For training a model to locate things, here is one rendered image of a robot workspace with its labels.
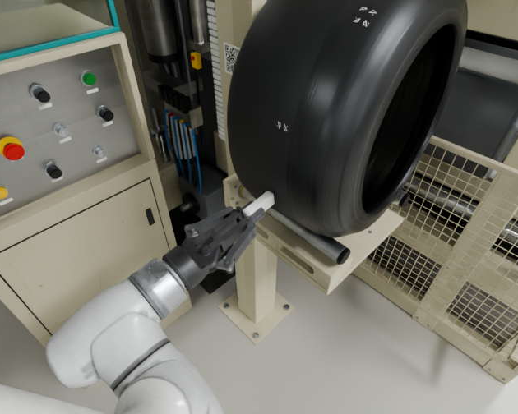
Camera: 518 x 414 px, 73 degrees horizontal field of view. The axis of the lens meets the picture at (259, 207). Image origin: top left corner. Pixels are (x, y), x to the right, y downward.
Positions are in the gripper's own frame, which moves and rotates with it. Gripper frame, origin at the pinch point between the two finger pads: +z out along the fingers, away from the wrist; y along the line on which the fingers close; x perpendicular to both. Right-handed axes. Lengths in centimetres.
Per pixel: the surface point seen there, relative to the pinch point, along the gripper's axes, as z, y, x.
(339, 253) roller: 12.4, -11.5, 18.6
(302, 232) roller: 11.6, -1.0, 19.3
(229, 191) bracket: 8.0, 22.2, 17.6
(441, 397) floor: 39, -51, 115
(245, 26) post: 24.5, 26.7, -19.0
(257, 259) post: 14, 25, 62
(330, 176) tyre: 7.1, -11.1, -9.9
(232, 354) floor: -11, 22, 108
